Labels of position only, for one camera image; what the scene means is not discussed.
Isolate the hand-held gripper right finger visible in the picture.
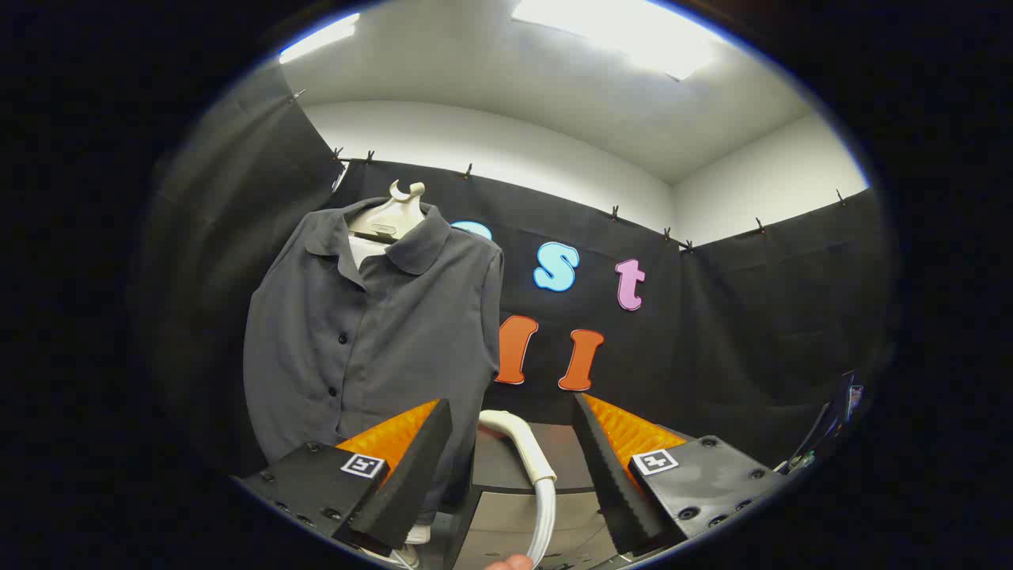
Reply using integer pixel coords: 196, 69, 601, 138
571, 393, 790, 555

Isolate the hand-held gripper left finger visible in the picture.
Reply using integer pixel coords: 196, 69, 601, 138
235, 398, 453, 555

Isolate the white garment steamer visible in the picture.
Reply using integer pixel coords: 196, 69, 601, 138
477, 410, 558, 569

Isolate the dark grey button shirt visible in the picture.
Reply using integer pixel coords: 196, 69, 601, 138
243, 198, 505, 527

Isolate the cream garment hanger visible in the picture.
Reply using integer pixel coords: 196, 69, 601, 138
348, 180, 428, 242

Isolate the grey drawer cabinet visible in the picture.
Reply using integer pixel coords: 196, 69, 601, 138
443, 422, 634, 570

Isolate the row of small backdrop clips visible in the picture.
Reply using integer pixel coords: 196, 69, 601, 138
289, 89, 848, 253

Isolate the narrow ceiling light panel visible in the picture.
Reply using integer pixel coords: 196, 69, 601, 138
277, 12, 362, 66

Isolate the large ceiling light panel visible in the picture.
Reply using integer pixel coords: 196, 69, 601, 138
510, 0, 717, 82

